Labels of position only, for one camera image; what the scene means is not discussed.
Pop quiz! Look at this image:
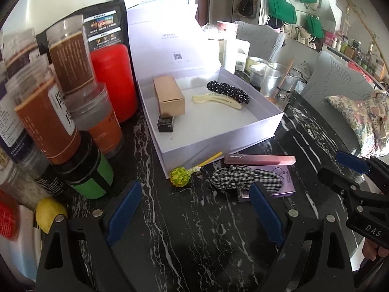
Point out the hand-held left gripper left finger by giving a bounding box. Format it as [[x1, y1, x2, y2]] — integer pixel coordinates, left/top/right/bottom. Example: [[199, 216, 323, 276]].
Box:
[[36, 181, 143, 292]]

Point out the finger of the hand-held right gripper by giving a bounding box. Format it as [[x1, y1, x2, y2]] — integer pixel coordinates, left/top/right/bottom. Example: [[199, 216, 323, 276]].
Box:
[[318, 166, 389, 219], [336, 151, 389, 177]]

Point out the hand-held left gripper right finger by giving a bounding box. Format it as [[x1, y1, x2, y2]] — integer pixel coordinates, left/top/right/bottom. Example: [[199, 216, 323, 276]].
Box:
[[249, 182, 354, 292]]

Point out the purple small box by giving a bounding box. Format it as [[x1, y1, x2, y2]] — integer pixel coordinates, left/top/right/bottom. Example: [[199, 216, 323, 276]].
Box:
[[237, 166, 296, 203]]

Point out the black white gingham scrunchie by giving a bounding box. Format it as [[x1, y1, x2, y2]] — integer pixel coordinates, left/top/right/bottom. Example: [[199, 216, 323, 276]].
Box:
[[210, 165, 282, 193]]

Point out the pink translucent bar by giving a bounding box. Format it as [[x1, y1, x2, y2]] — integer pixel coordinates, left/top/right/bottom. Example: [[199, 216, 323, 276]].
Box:
[[223, 155, 297, 165]]

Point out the green yellow lollipop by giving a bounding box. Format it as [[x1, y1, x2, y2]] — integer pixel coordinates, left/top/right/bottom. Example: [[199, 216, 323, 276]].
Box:
[[169, 151, 223, 187]]

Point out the small black printed box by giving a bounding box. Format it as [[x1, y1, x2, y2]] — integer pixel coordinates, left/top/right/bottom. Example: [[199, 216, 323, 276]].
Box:
[[157, 116, 175, 133]]

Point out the white lidded gift box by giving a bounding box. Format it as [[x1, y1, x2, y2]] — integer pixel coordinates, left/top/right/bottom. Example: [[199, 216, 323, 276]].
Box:
[[126, 4, 284, 179]]

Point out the cream hair claw clip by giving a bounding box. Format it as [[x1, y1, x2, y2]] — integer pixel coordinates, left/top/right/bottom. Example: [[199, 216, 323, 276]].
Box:
[[191, 94, 242, 110]]

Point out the brown cardboard box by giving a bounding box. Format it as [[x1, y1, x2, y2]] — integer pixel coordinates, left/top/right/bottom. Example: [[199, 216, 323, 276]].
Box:
[[153, 76, 186, 118]]

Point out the black beaded hair clip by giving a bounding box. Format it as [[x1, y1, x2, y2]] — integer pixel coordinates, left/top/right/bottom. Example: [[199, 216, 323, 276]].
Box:
[[207, 81, 250, 104]]

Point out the person's right hand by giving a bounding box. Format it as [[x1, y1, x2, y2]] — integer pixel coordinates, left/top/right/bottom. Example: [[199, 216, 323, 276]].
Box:
[[362, 239, 389, 260]]

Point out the floral cushion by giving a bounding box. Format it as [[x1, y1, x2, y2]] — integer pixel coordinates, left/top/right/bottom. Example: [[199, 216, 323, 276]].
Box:
[[325, 93, 389, 159]]

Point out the green jar black lid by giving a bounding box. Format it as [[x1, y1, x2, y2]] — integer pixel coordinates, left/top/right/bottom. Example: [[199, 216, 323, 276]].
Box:
[[55, 131, 114, 200]]

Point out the yellow lemon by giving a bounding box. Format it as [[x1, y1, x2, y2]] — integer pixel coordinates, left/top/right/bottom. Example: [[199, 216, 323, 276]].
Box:
[[36, 197, 68, 234]]

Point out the large grey chair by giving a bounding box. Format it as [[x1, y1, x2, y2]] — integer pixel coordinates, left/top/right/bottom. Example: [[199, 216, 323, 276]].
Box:
[[299, 51, 376, 155]]

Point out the short orange spice jar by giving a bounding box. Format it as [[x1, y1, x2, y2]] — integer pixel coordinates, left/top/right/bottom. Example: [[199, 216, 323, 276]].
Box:
[[71, 82, 124, 155]]

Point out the white plastic container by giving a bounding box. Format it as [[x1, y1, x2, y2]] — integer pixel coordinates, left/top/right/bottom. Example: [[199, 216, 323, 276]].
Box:
[[17, 205, 43, 280]]

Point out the row of bottles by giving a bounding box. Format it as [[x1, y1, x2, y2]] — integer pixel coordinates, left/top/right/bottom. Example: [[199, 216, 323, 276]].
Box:
[[324, 30, 389, 81]]

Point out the glass mug with cartoon print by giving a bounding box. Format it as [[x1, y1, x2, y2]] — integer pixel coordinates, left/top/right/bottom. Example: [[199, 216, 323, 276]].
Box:
[[260, 62, 300, 110]]

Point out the wooden stick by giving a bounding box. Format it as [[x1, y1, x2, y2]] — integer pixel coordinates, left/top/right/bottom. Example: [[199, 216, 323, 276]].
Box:
[[281, 59, 295, 87]]

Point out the clear jar of grains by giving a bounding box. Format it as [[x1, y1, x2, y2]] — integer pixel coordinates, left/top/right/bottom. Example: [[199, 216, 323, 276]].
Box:
[[0, 160, 40, 203]]

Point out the red jar black lid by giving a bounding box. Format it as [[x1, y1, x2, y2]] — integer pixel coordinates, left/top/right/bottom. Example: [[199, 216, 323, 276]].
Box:
[[0, 190, 22, 241]]

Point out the orange powder jar white label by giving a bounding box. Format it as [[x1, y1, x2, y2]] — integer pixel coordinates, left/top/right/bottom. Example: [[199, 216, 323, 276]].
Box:
[[14, 61, 82, 165]]

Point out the red canister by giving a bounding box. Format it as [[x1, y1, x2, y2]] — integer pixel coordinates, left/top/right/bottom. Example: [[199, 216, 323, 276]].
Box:
[[90, 44, 139, 123]]

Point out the beige tape roll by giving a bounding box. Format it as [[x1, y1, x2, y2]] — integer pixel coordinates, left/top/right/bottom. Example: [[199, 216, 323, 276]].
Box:
[[246, 56, 274, 86]]

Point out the blue label spice jar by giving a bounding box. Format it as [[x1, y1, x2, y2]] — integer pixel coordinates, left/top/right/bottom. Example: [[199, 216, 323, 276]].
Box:
[[0, 76, 40, 162]]

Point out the small white green box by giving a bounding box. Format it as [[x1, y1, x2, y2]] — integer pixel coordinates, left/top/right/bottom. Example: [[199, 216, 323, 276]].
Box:
[[235, 41, 250, 73]]

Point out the small grey chair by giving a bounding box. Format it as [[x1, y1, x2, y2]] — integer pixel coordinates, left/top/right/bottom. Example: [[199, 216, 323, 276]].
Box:
[[234, 21, 286, 64]]

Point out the tall brown spice jar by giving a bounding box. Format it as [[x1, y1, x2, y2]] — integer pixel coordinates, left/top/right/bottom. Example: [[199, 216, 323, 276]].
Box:
[[46, 15, 98, 95]]

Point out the white cylinder tumbler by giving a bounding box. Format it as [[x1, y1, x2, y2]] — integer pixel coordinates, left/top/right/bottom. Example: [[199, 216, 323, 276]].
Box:
[[223, 32, 238, 73]]

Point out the pink paper cup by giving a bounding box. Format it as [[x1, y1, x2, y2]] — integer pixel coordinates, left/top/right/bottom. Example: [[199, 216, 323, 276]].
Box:
[[216, 21, 240, 35]]

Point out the dark brown spice jar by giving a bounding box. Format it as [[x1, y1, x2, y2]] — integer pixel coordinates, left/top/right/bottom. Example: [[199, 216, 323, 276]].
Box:
[[0, 29, 46, 78]]

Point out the dark handbag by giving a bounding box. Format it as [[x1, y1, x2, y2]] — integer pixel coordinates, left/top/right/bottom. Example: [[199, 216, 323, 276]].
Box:
[[234, 0, 259, 19]]

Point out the black coffee bag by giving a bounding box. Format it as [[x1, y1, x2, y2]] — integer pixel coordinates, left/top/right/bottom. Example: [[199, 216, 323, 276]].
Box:
[[36, 0, 131, 67]]

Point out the white jar with lid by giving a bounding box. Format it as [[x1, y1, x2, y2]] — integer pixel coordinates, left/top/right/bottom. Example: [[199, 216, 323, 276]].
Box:
[[202, 24, 224, 38]]

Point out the brown door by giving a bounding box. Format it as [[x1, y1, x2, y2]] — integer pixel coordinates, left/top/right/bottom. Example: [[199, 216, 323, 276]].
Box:
[[182, 0, 211, 26]]

